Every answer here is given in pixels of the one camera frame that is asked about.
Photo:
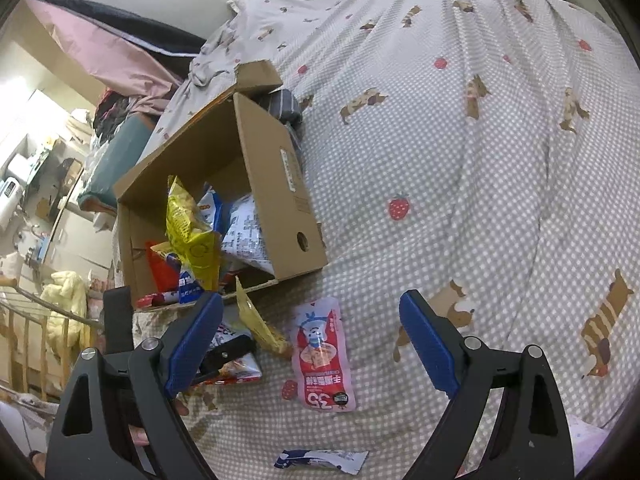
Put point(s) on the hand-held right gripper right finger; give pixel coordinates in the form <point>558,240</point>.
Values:
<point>430,345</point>

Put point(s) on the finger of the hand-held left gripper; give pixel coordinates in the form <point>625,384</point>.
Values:
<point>119,320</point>
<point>227,352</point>

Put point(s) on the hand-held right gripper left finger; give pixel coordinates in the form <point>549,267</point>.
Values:
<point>195,340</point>

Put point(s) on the small dark red snack packet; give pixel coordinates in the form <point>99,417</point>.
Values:
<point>155,300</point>

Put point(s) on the tan gold snack packet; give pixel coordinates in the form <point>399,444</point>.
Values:
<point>260,325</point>

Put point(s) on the small blue snack packet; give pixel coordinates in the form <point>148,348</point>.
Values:
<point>187,287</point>

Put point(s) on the pink red cartoon snack packet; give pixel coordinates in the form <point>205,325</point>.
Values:
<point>322,355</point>

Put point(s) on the yellow snack packet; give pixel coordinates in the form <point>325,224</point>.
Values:
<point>190,230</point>

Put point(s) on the light blue white snack packet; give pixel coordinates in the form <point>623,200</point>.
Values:
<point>247,235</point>

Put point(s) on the large blue white snack packet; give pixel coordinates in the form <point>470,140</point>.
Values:
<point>210,207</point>

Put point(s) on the small dark white bar packet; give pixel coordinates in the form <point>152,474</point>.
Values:
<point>320,460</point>

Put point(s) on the brown cardboard box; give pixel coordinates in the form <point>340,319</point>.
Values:
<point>270,185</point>

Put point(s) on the person's left hand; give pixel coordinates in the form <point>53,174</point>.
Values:
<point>137,437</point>

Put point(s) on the yellow quilted jacket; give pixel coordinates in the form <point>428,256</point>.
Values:
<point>65,300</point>

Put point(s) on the white kitchen base cabinet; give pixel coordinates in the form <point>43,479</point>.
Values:
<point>75,230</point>

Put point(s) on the teal padded bench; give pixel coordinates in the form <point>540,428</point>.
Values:
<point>120,155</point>

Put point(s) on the white water heater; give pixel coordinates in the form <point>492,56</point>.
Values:
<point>10,192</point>

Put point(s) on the pile of dark clothes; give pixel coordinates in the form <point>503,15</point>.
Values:
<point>112,110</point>

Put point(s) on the dark striped cloth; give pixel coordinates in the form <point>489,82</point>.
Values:
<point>282,105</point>

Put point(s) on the pink curtain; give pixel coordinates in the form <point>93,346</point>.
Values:
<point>100,45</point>

